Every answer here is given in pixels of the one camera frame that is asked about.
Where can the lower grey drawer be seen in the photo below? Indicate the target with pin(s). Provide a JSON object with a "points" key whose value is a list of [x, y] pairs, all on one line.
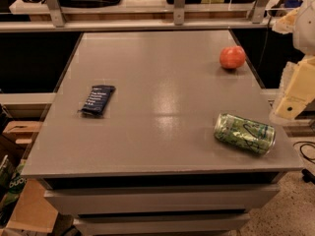
{"points": [[161, 224]]}

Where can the left metal shelf bracket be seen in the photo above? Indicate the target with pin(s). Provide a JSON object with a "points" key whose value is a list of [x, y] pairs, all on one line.
{"points": [[55, 13]]}

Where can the dark blue rxbar wrapper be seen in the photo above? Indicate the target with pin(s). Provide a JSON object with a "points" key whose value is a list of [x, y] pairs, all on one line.
{"points": [[97, 100]]}

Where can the brown cardboard box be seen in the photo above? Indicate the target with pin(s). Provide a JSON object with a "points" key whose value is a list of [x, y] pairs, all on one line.
{"points": [[32, 215]]}

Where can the grey drawer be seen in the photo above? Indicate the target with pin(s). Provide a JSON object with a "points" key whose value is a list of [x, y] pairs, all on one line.
{"points": [[161, 224], [160, 199]]}

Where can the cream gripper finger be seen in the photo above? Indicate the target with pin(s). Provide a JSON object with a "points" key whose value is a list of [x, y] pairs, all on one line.
{"points": [[286, 23], [296, 90]]}

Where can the middle metal shelf bracket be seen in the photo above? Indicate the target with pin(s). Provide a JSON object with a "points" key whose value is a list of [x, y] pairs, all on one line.
{"points": [[179, 12]]}

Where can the red apple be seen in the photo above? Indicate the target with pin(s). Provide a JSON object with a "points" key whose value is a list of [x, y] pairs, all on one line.
{"points": [[232, 57]]}

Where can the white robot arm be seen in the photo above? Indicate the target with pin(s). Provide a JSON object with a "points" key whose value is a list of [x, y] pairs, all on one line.
{"points": [[303, 34]]}

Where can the upper grey drawer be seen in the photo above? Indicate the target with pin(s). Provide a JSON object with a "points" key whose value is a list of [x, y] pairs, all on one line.
{"points": [[160, 199]]}

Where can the green soda can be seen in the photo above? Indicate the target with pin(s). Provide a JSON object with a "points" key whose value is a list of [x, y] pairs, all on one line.
{"points": [[246, 134]]}

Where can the green printed bag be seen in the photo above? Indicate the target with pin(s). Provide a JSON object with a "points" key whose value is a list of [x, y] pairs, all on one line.
{"points": [[16, 185]]}

